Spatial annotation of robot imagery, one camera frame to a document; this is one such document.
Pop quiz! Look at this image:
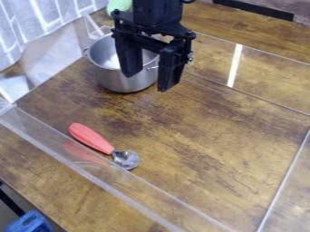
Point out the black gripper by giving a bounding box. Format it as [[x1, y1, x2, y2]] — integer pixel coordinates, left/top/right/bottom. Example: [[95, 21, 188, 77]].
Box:
[[111, 0, 197, 92]]

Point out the pink handled metal spoon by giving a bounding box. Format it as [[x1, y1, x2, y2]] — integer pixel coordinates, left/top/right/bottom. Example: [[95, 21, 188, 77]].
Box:
[[69, 122, 141, 170]]

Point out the stainless steel pot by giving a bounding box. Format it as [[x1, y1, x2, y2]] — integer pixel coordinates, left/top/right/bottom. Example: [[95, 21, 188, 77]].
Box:
[[85, 34, 160, 93]]

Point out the green textured object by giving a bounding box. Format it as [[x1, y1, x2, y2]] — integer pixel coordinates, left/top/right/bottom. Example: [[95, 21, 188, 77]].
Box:
[[107, 0, 134, 15]]

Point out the white patterned curtain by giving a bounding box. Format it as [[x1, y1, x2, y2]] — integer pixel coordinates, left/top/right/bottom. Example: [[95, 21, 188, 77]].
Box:
[[0, 0, 110, 72]]

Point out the black bar on table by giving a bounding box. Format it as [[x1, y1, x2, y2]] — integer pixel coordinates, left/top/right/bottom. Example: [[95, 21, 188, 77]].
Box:
[[213, 0, 294, 22]]

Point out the clear acrylic barrier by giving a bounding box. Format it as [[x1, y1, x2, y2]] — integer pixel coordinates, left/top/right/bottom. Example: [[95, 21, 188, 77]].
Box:
[[0, 104, 230, 232]]

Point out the blue plastic crate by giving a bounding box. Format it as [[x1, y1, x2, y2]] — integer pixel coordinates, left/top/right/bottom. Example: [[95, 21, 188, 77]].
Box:
[[6, 210, 54, 232]]

